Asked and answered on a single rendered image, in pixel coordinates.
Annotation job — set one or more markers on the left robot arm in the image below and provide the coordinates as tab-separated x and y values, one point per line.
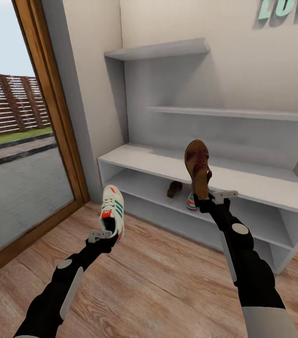
49	309

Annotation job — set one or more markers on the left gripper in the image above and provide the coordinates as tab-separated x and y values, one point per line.
104	245

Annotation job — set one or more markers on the gym shoe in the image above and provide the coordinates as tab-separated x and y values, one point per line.
191	202
112	212

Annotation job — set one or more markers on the sandal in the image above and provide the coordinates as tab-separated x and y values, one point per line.
196	162
175	186

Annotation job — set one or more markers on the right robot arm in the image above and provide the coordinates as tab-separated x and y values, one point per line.
264	312

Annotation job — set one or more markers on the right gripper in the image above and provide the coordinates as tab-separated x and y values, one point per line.
208	206

